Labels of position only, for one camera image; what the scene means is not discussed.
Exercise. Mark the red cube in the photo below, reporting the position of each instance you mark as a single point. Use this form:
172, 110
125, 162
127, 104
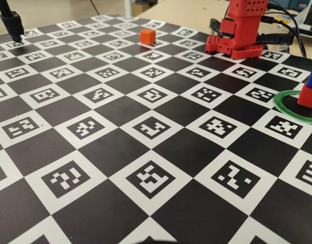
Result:
308, 97

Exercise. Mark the black white marker mat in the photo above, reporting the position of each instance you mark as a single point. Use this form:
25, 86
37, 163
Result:
120, 142

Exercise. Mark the orange cube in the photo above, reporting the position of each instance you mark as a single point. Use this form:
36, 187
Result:
147, 36

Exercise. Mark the white table leg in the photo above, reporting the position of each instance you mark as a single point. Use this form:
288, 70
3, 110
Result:
128, 7

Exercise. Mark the white grey device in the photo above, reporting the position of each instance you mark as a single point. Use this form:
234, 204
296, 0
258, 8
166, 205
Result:
309, 20

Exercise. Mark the black table clamp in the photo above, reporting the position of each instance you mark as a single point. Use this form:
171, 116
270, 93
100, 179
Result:
275, 39

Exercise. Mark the teal storage box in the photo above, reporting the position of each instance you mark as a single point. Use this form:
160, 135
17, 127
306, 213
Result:
297, 3

